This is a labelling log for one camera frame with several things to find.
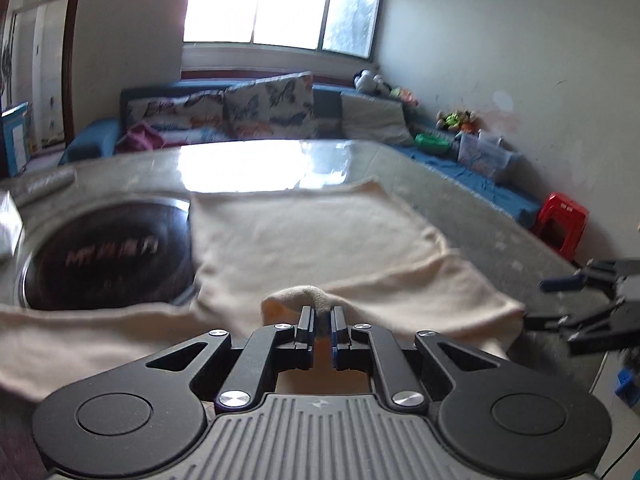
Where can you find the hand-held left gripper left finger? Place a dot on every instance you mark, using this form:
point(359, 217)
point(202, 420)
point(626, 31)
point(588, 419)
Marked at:
point(306, 329)

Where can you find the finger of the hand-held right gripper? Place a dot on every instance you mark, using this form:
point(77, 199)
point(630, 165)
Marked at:
point(545, 321)
point(560, 284)

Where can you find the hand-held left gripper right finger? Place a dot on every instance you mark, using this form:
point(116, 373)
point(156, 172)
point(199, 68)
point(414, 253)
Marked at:
point(339, 330)

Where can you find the cream garment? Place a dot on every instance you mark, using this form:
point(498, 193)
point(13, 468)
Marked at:
point(325, 240)

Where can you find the red plastic stool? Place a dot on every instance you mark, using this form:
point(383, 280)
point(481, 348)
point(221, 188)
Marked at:
point(560, 215)

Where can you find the clear plastic storage box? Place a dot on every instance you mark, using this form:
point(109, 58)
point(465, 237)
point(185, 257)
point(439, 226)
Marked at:
point(482, 160)

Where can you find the green plastic bowl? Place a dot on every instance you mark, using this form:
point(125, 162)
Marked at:
point(432, 144)

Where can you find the brown green plush toy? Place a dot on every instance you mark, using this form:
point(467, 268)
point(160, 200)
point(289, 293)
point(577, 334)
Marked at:
point(452, 120)

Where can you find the black round induction cooktop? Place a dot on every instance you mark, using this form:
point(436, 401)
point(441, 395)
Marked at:
point(100, 270)

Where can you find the grey pillow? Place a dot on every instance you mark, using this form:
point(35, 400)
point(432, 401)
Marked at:
point(372, 117)

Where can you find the butterfly print cushion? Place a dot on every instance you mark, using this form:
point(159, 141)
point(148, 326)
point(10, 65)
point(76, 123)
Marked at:
point(175, 110)
point(270, 105)

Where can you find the pink colourful toy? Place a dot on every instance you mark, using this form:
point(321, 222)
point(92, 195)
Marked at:
point(404, 96)

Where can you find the panda plush toy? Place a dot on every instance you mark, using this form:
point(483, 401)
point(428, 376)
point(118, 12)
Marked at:
point(365, 80)

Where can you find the magenta cloth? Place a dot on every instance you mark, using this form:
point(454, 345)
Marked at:
point(140, 137)

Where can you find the blue sofa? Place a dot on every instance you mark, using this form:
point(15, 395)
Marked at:
point(95, 135)

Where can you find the grey remote control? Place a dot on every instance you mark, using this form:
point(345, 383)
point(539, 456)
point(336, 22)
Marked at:
point(47, 182)

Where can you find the window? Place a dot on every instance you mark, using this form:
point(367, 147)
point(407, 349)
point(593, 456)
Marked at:
point(350, 15)

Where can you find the white pink tissue pack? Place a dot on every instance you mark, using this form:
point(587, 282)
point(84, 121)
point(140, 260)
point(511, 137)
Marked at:
point(7, 225)

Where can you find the blue white cabinet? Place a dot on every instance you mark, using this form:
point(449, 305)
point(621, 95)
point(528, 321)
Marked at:
point(15, 135)

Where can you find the dark wooden door frame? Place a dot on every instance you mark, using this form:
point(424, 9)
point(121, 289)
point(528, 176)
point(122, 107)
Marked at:
point(75, 60)

